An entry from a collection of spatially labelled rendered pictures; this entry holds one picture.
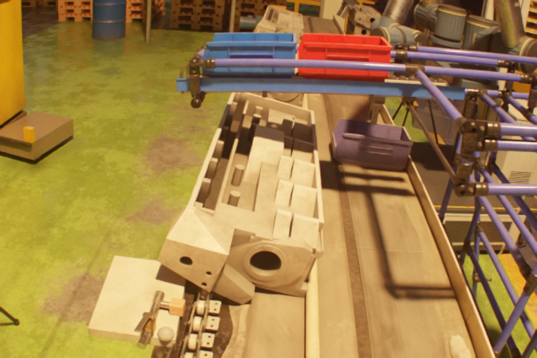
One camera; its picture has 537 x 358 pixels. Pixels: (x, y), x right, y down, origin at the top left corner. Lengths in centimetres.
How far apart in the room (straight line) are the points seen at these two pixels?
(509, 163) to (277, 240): 219
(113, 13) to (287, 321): 701
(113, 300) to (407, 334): 78
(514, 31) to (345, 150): 112
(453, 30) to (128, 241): 237
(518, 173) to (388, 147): 137
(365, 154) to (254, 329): 111
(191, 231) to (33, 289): 151
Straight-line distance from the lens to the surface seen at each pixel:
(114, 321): 120
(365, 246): 162
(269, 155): 164
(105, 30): 795
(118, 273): 133
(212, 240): 119
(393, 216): 182
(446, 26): 317
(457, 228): 299
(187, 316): 124
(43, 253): 280
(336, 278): 145
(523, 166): 327
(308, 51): 154
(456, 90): 164
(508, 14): 251
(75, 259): 271
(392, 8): 217
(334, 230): 167
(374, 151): 212
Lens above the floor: 164
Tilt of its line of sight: 27 degrees down
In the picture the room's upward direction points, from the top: 6 degrees clockwise
